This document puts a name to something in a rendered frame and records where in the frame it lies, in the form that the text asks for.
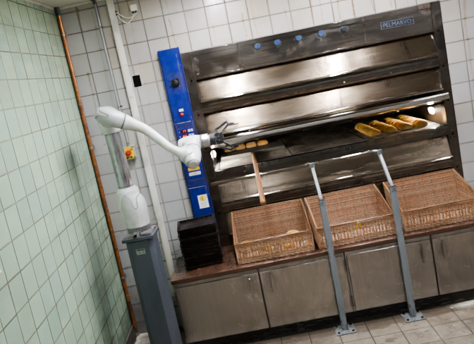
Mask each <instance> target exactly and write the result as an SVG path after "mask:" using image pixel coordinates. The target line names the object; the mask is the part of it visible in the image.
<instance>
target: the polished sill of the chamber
mask: <svg viewBox="0 0 474 344"><path fill-rule="evenodd" d="M447 130H448V128H447V125H440V126H436V127H432V128H426V129H422V130H415V131H411V132H407V133H401V134H397V135H390V136H386V137H380V138H376V139H372V140H366V141H362V142H355V143H351V144H347V145H341V146H337V147H330V148H326V149H320V150H316V151H312V152H306V153H302V154H295V155H291V156H285V157H281V158H277V159H270V160H266V161H260V162H257V166H258V168H263V167H267V166H273V165H277V164H284V163H288V162H292V161H298V160H302V159H309V158H313V157H317V156H324V155H328V154H334V153H338V152H345V151H348V150H352V149H359V148H363V147H369V146H373V145H380V144H384V143H388V142H394V141H398V140H405V139H408V138H412V137H419V136H423V135H429V134H433V133H440V132H444V131H447ZM253 169H254V166H253V163H252V164H246V165H242V166H234V167H231V168H224V169H220V170H216V171H215V174H216V177H217V176H224V175H228V174H232V173H238V172H242V171H249V170H253Z"/></svg>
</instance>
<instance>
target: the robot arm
mask: <svg viewBox="0 0 474 344"><path fill-rule="evenodd" d="M94 117H95V119H96V120H97V121H98V125H99V128H100V130H101V132H102V134H103V135H104V136H105V139H106V142H107V147H108V150H109V155H110V157H111V162H112V166H113V168H114V173H115V176H116V181H117V184H118V190H117V191H116V197H117V200H118V207H119V209H120V212H121V213H122V214H123V218H124V221H125V223H126V227H127V231H128V233H127V235H126V236H125V237H124V240H127V239H131V238H138V237H142V236H146V235H151V234H152V232H153V230H154V229H155V228H156V226H151V223H150V216H149V212H148V209H147V204H146V201H145V198H144V197H143V196H142V195H141V194H140V191H139V189H138V187H137V186H136V185H134V184H133V181H132V178H131V175H130V170H129V167H128V162H127V159H126V154H125V151H124V148H123V143H122V140H121V135H120V132H119V131H121V129H124V130H134V131H138V132H140V133H142V134H144V135H146V136H148V137H149V138H150V139H151V140H153V141H154V142H156V143H157V144H158V145H159V146H161V147H162V148H164V149H165V150H166V151H168V152H169V153H171V154H173V155H175V156H177V157H178V158H179V159H180V161H182V162H183V163H184V164H185V165H186V166H187V167H188V168H197V167H198V166H199V164H200V162H201V151H200V149H201V148H205V147H210V145H216V144H218V145H219V148H223V149H227V150H231V151H233V148H234V147H238V146H239V145H243V142H242V143H238V144H234V145H230V144H229V143H227V142H225V141H224V138H223V134H222V133H223V132H224V130H225V129H226V128H227V126H228V125H229V126H231V125H238V124H239V123H233V122H232V123H228V121H225V122H224V123H222V124H221V125H220V126H219V127H218V128H215V130H216V133H212V134H209V135H208V134H207V133H206V134H202V135H190V136H187V137H183V138H181V139H180V140H179V141H178V146H175V145H173V144H171V143H170V142H169V141H167V140H166V139H165V138H163V137H162V136H161V135H160V134H159V133H158V132H156V131H155V130H154V129H152V128H151V127H149V126H148V125H146V124H144V123H142V122H140V121H138V120H136V119H134V118H132V117H130V116H129V115H127V114H125V113H122V112H120V111H118V110H116V109H115V108H113V107H111V106H105V107H98V108H97V109H96V110H95V114H94ZM225 124H226V126H225V127H224V128H223V130H222V131H221V132H220V133H219V132H217V131H218V129H220V127H222V126H223V125H225ZM221 143H224V144H225V145H228V146H230V147H231V148H229V147H224V146H221V145H220V144H221Z"/></svg>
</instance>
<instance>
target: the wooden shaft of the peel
mask: <svg viewBox="0 0 474 344"><path fill-rule="evenodd" d="M252 159H253V166H254V170H255V177H256V181H257V189H258V192H259V197H260V204H261V205H266V200H265V195H264V191H263V188H262V182H261V178H260V173H259V169H258V166H257V160H256V157H255V153H254V152H253V153H252Z"/></svg>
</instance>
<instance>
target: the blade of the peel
mask: <svg viewBox="0 0 474 344"><path fill-rule="evenodd" d="M278 149H285V145H284V144H283V143H282V142H280V143H276V144H272V145H266V146H262V147H256V148H252V149H245V150H241V151H237V152H231V153H227V154H222V156H221V160H222V161H225V160H229V159H235V158H239V157H243V156H250V155H251V151H255V154H260V153H264V152H270V151H274V150H278Z"/></svg>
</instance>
